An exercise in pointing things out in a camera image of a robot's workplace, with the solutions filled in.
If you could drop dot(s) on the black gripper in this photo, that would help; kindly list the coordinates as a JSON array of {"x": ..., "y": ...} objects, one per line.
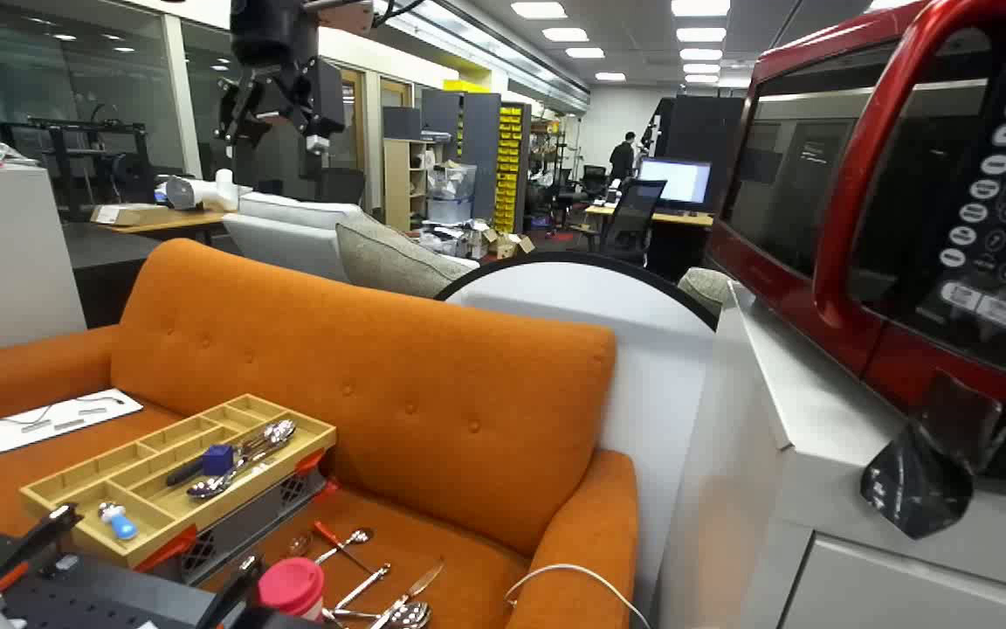
[{"x": 274, "y": 33}]

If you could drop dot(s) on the orange fabric couch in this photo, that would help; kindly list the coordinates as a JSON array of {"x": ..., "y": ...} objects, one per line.
[{"x": 444, "y": 396}]

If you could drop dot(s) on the wooden cutlery tray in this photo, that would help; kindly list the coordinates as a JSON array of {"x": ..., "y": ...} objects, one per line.
[{"x": 148, "y": 505}]

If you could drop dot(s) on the white sofa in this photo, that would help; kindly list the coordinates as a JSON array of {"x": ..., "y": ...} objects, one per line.
[{"x": 280, "y": 232}]

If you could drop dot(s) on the wooden desk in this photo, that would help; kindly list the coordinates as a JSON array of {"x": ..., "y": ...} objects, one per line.
[{"x": 164, "y": 220}]

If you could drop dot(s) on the grey cushion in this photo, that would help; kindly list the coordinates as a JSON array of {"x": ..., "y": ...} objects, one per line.
[{"x": 393, "y": 259}]

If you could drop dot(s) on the yellow shelf panel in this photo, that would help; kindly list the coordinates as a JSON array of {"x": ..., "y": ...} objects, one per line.
[{"x": 511, "y": 160}]

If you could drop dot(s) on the white partition box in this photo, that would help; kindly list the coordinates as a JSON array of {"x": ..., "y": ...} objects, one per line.
[{"x": 0, "y": 257}]

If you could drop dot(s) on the large silver serving spoon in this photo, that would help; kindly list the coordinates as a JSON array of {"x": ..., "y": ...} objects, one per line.
[{"x": 259, "y": 441}]

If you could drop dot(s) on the person in dark clothes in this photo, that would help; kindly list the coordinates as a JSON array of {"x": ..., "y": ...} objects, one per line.
[{"x": 621, "y": 159}]

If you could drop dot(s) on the white round black-rimmed panel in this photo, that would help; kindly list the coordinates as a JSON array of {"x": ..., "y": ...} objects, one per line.
[{"x": 573, "y": 297}]

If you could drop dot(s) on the white paper sheet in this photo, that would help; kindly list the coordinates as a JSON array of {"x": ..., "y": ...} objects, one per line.
[{"x": 52, "y": 420}]

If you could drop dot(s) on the black office chair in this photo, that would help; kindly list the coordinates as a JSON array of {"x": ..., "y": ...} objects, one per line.
[{"x": 628, "y": 215}]

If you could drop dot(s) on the computer monitor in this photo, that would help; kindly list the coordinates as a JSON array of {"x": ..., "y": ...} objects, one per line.
[{"x": 676, "y": 182}]

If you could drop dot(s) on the small silver teaspoon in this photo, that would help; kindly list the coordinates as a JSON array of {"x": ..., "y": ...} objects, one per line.
[{"x": 354, "y": 539}]

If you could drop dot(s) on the pink lidded cup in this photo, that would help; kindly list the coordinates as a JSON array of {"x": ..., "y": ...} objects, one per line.
[{"x": 290, "y": 585}]

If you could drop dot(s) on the beige cushion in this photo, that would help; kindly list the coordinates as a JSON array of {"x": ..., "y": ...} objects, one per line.
[{"x": 708, "y": 288}]

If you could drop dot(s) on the black red-tipped tool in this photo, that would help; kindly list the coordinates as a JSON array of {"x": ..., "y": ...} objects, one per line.
[{"x": 33, "y": 543}]

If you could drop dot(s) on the silver soup spoon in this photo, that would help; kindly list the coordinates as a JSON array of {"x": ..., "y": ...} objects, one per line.
[{"x": 359, "y": 589}]

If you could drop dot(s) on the red microwave oven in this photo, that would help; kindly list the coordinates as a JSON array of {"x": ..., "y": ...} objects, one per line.
[{"x": 805, "y": 174}]

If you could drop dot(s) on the white cabinet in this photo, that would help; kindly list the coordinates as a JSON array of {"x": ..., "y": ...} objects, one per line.
[{"x": 784, "y": 510}]

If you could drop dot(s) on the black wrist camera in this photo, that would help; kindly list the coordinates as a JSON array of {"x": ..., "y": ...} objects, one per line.
[{"x": 318, "y": 95}]

